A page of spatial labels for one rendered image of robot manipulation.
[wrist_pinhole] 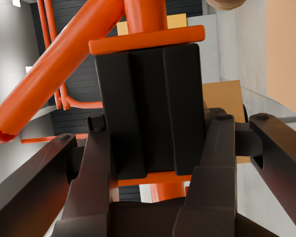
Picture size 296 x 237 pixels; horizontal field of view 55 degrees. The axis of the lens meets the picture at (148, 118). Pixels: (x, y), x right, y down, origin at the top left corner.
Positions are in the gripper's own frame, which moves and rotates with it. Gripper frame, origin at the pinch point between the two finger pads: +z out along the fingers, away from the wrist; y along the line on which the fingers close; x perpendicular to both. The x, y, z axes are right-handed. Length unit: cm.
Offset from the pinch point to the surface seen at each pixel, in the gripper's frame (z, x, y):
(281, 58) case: 13.8, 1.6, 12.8
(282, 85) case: 13.5, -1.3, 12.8
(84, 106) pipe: 742, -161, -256
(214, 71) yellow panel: 721, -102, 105
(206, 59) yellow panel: 724, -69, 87
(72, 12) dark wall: 1063, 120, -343
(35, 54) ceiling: 1022, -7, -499
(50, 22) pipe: 763, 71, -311
